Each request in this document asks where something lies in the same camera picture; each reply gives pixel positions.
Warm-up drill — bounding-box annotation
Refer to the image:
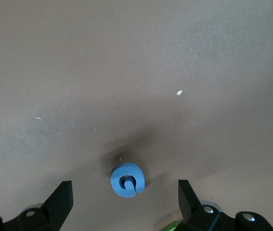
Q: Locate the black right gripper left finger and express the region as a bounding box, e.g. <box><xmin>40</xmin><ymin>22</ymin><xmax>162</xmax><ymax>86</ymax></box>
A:
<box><xmin>0</xmin><ymin>180</ymin><xmax>74</xmax><ymax>231</ymax></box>

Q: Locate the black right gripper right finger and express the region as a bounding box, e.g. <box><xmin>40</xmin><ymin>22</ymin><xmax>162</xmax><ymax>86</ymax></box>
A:
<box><xmin>178</xmin><ymin>179</ymin><xmax>273</xmax><ymax>231</ymax></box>

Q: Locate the blue foam letter G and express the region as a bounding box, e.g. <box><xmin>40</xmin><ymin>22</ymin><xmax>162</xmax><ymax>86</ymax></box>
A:
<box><xmin>110</xmin><ymin>162</ymin><xmax>146</xmax><ymax>199</ymax></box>

